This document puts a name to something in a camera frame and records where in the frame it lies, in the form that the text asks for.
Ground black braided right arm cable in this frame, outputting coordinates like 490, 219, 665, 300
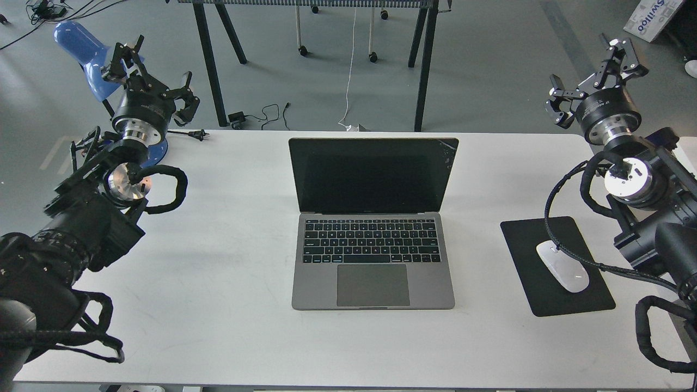
545, 150, 697, 374

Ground black mouse pad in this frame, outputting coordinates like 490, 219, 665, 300
500, 218, 616, 317

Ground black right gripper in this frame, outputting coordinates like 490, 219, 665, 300
545, 33, 649, 146

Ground black plug on floor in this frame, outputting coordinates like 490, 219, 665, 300
168, 129, 211, 141

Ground black power adapter with cable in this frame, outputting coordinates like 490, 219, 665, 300
227, 102, 291, 131

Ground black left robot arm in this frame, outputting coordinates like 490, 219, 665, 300
1, 36, 200, 385

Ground white hanging cable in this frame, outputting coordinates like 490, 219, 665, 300
338, 7, 361, 132

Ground black cables on floor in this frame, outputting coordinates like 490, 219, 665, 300
0, 0, 129, 51

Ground blue plastic chair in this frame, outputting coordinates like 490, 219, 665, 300
54, 21, 168, 167

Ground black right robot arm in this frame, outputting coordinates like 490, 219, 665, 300
545, 36, 696, 310

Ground white cardboard box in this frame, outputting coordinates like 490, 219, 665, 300
623, 0, 685, 42

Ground black frame background table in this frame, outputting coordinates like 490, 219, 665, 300
182, 1, 448, 132

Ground grey open laptop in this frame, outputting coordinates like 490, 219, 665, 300
289, 137, 460, 310

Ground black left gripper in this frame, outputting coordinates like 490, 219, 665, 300
101, 35, 201, 146

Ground white rolling stand legs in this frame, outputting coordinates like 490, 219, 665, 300
293, 1, 390, 64

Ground white computer mouse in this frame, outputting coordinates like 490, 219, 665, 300
535, 240, 590, 293

